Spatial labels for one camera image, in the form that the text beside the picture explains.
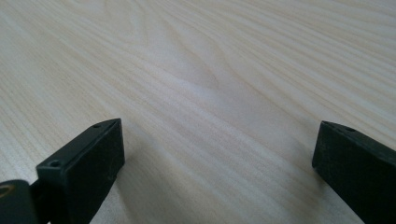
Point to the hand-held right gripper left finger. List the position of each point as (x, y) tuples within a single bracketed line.
[(84, 174)]

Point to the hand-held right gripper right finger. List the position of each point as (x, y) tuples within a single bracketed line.
[(358, 174)]

